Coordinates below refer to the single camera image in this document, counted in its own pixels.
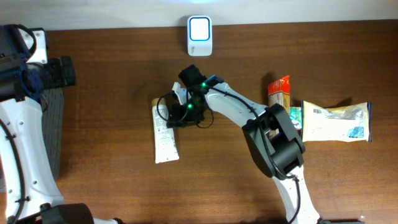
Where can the white barcode scanner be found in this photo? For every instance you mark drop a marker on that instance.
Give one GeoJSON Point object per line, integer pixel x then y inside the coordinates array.
{"type": "Point", "coordinates": [199, 36]}

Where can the orange pasta packet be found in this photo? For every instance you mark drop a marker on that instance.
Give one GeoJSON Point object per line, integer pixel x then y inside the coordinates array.
{"type": "Point", "coordinates": [279, 93]}

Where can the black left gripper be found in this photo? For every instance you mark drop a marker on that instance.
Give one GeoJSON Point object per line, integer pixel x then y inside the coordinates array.
{"type": "Point", "coordinates": [61, 78]}

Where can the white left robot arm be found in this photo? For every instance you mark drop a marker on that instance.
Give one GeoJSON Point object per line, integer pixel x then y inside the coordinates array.
{"type": "Point", "coordinates": [26, 72]}

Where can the yellow noodle packet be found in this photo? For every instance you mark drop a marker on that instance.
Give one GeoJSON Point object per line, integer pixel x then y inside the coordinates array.
{"type": "Point", "coordinates": [345, 123]}

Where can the beige white tube packet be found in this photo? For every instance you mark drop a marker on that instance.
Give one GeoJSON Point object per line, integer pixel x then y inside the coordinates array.
{"type": "Point", "coordinates": [165, 146]}

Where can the teal tissue pack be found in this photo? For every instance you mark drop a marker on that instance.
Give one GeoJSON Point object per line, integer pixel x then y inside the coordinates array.
{"type": "Point", "coordinates": [296, 117]}

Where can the grey plastic mesh basket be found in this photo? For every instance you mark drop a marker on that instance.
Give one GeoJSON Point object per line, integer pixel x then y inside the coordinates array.
{"type": "Point", "coordinates": [52, 124]}

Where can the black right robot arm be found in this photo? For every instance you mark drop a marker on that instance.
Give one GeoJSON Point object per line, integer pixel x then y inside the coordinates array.
{"type": "Point", "coordinates": [274, 144]}

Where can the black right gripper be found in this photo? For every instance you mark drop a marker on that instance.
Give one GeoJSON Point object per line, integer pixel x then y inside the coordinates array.
{"type": "Point", "coordinates": [175, 112]}

